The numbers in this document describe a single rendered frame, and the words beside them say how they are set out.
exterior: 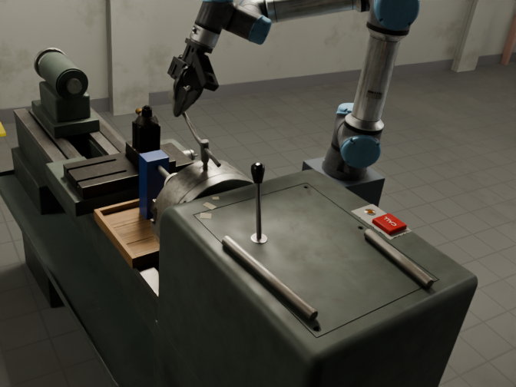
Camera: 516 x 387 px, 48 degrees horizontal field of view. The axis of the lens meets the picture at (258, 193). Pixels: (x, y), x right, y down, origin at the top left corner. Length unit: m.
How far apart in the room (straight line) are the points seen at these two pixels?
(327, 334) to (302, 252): 0.25
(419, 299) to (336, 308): 0.18
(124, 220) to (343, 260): 0.93
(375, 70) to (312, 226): 0.52
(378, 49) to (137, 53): 3.31
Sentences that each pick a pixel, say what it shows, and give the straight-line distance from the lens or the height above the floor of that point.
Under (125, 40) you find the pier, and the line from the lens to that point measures 4.70.
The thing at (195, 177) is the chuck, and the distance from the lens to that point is 1.56.
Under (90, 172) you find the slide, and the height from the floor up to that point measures 0.97.
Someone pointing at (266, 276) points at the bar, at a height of 1.27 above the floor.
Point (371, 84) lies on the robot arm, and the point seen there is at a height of 1.47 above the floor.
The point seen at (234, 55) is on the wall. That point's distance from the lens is 5.29.
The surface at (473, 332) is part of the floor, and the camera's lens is 3.23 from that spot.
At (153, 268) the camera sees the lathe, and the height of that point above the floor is 0.87.
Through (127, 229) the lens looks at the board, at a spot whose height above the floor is 0.88.
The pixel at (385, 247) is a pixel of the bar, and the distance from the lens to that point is 1.32.
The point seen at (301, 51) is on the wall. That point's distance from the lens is 5.68.
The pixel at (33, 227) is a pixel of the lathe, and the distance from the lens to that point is 2.61.
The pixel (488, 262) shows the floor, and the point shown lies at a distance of 3.78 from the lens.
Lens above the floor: 2.01
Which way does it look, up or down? 31 degrees down
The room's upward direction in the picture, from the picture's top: 7 degrees clockwise
